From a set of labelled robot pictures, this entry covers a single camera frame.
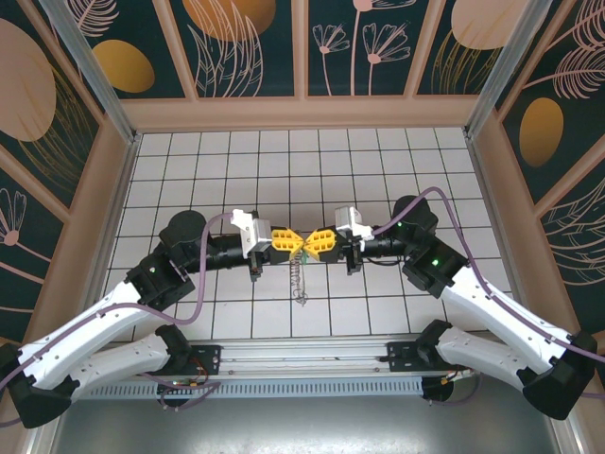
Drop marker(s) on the grey metal sheet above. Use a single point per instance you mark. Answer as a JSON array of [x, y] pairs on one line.
[[302, 425]]

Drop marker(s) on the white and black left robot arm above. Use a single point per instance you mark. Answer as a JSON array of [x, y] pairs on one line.
[[80, 336]]

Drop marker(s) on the aluminium table side rail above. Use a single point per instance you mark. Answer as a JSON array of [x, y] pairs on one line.
[[113, 227], [495, 227]]

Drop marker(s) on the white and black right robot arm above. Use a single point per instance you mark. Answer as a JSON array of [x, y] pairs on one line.
[[496, 321]]

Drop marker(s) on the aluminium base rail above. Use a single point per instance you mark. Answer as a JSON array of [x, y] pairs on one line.
[[302, 352]]

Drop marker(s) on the aluminium frame post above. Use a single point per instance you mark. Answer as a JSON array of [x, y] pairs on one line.
[[99, 80], [506, 80]]

